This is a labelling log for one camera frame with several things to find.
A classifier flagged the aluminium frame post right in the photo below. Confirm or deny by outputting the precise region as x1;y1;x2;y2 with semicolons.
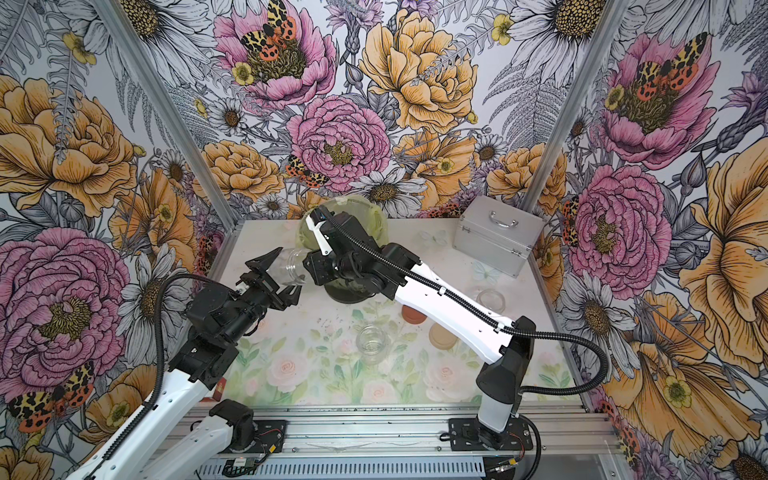
522;0;630;213

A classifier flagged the black mesh waste bin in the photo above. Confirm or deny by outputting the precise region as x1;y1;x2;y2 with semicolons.
324;281;373;305

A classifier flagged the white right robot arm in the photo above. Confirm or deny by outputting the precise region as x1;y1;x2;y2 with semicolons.
303;207;536;449

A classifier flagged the green plastic bin liner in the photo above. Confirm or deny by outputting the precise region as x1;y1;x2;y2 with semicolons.
295;195;389;250

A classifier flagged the glass jar orange lid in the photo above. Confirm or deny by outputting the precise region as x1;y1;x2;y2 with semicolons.
356;325;391;365

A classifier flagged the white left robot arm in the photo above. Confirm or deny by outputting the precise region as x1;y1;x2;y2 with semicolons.
70;247;301;479

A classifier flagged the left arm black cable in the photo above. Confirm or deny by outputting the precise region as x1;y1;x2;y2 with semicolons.
83;272;226;480

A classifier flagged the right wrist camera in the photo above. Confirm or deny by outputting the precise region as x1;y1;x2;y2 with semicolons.
305;209;333;256

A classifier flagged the aluminium frame post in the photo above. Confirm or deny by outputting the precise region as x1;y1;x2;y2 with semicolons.
522;0;630;213
94;1;239;233

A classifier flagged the glass jar beige lid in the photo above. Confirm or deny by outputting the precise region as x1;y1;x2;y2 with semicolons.
476;288;506;315
269;248;311;286

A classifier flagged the silver metal case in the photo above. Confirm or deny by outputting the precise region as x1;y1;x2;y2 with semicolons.
453;196;545;278

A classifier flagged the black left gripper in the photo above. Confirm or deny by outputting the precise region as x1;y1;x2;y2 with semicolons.
222;248;305;343

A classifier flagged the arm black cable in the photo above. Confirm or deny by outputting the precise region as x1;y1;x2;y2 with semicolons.
320;206;610;397
83;272;226;480

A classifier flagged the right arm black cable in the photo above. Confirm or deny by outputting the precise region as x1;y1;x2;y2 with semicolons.
320;206;610;397

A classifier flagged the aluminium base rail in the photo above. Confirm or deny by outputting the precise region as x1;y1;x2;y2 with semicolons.
101;401;625;480

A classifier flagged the aluminium frame post left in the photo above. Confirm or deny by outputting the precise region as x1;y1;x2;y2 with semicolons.
94;1;239;233

